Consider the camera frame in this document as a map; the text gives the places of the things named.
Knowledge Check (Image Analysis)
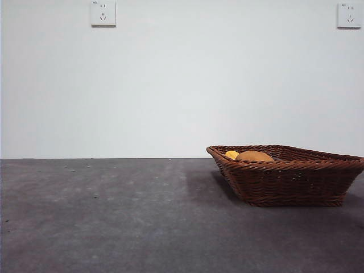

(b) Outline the brown potato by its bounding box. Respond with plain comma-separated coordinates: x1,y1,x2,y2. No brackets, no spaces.
234,150,275,163

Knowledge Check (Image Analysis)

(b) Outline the brown wicker basket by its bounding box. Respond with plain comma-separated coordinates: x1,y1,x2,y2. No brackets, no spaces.
206,144,364,208

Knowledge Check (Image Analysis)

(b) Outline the white wall socket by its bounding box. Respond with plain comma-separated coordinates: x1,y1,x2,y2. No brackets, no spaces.
337,2,362,29
90,0,117,28

